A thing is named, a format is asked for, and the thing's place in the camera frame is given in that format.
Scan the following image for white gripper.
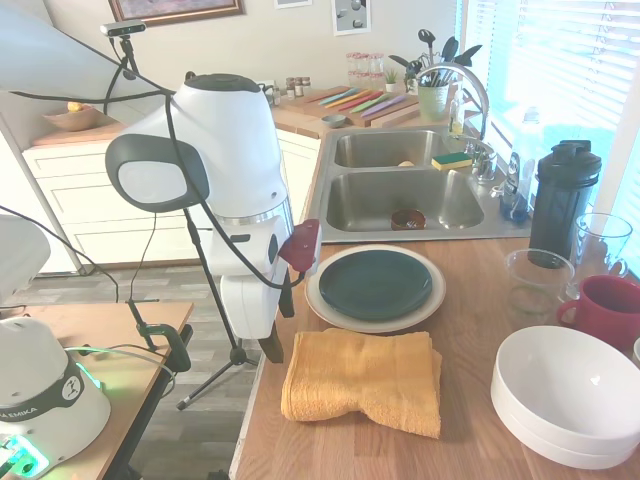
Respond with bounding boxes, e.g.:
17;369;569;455
219;272;285;364

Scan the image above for orange terry towel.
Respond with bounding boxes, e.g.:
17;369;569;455
280;327;444;440

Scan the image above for dark blue plate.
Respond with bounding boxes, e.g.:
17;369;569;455
318;249;433;319

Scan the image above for beige plate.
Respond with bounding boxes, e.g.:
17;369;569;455
304;244;447;335

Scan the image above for black tripod stand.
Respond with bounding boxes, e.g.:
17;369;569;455
116;34;262;412

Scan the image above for green black table clamp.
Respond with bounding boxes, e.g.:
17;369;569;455
126;298;194;374

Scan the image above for stainless steel double sink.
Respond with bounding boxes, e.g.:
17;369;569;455
319;124;534;245

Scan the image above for wooden cutting board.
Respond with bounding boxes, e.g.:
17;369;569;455
281;85;421;129

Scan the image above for white kitchen cabinet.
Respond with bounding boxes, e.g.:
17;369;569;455
21;128;322;274

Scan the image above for teal knife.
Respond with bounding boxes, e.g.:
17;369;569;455
319;91;361;108

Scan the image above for yellow green sponge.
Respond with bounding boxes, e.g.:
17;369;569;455
430;151;474;173

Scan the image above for yellow knife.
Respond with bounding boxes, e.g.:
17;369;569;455
324;91;374;111

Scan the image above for green knife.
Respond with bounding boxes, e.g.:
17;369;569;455
349;95;394;116

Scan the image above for purple knife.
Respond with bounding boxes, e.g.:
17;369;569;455
360;96;403;119

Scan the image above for glass measuring cup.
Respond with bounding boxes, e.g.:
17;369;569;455
503;247;577;327

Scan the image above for white bowl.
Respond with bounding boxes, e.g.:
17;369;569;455
490;325;640;444
491;384;640;471

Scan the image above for green utensil holder cup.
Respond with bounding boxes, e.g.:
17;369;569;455
416;81;451;123

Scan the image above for yellow liquid soap bottle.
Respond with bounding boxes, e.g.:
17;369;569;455
448;83;467;137

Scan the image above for wooden fruit bowl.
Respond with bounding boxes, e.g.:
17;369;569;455
41;101;102;133

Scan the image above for clear blue dish soap bottle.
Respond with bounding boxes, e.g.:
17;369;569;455
492;106;545;224

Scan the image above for chrome faucet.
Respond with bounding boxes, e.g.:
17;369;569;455
416;63;499;184

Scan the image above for black shaker bottle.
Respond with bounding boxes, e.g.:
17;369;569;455
528;139;603;270

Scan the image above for white poster with gray shapes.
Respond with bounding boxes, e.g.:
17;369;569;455
331;0;373;37

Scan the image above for red mug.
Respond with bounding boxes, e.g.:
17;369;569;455
555;274;640;354

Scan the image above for black slotted spoon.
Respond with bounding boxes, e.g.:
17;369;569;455
418;28;437;67

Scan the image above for clear glass pitcher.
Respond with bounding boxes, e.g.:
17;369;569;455
564;212;634;302

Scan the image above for black spatula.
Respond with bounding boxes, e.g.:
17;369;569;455
439;35;459;67

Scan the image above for white window blinds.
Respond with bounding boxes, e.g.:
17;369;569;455
459;0;640;211

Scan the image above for dark red wrist camera mount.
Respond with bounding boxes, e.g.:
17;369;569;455
277;218;322;277

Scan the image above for thin black hanging cable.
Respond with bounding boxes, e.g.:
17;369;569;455
126;208;159;302

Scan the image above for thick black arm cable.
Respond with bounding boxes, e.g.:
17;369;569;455
0;37;312;319

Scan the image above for wooden picture frame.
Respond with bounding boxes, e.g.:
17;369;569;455
108;0;247;28

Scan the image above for gray camera on stand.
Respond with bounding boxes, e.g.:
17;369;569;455
100;20;147;38

